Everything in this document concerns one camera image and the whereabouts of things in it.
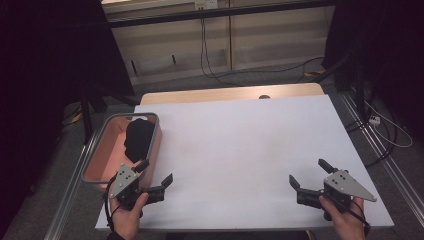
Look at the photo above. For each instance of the white table mat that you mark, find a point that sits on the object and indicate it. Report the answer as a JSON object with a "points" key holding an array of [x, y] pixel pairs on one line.
{"points": [[250, 150]]}

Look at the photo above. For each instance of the aluminium floor rail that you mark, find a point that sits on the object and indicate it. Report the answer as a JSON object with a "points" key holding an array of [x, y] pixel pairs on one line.
{"points": [[383, 160], [70, 193]]}

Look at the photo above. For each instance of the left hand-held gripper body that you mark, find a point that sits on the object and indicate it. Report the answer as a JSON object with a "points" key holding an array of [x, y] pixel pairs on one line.
{"points": [[125, 181]]}

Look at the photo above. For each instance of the pink storage basket grey rim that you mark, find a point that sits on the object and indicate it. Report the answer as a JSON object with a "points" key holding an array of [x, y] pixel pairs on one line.
{"points": [[106, 160]]}

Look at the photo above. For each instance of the black horizontal bar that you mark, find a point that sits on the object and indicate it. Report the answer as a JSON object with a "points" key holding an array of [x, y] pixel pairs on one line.
{"points": [[216, 13]]}

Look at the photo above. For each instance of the black curtain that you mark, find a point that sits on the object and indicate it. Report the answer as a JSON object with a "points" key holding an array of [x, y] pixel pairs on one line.
{"points": [[393, 50], [50, 66]]}

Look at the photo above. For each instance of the person's left hand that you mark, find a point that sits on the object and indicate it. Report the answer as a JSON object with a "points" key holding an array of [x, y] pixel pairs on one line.
{"points": [[126, 223]]}

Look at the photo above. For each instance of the black metal stand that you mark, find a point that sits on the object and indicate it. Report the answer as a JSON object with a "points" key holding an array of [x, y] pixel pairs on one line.
{"points": [[358, 83], [87, 116]]}

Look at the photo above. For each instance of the white power strip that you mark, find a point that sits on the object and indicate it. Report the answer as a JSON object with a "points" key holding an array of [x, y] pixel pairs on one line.
{"points": [[375, 120]]}

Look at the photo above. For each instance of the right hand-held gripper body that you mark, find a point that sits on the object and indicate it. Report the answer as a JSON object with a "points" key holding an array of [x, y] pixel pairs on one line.
{"points": [[346, 186]]}

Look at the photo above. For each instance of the beige wooden shelf unit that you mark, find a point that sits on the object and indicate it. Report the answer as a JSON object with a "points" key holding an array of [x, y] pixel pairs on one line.
{"points": [[273, 43]]}

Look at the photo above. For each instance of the black cloth garment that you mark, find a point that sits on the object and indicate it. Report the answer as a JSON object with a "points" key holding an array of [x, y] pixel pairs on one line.
{"points": [[138, 140]]}

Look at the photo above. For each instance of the person's right hand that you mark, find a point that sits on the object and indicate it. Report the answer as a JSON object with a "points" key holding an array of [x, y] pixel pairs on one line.
{"points": [[348, 226]]}

